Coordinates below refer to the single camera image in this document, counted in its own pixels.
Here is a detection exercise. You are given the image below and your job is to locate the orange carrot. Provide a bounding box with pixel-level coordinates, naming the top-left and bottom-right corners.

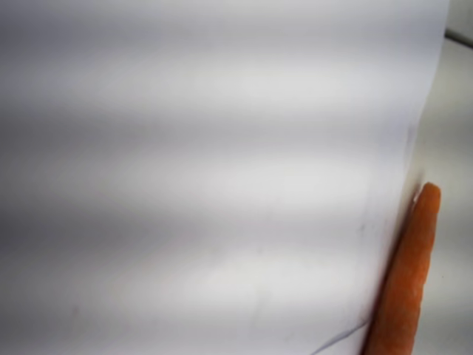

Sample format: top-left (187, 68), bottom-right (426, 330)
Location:
top-left (364, 182), bottom-right (442, 355)

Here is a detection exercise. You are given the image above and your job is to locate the white paper sheet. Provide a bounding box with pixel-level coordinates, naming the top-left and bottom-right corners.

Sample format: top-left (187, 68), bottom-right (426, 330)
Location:
top-left (0, 0), bottom-right (450, 355)

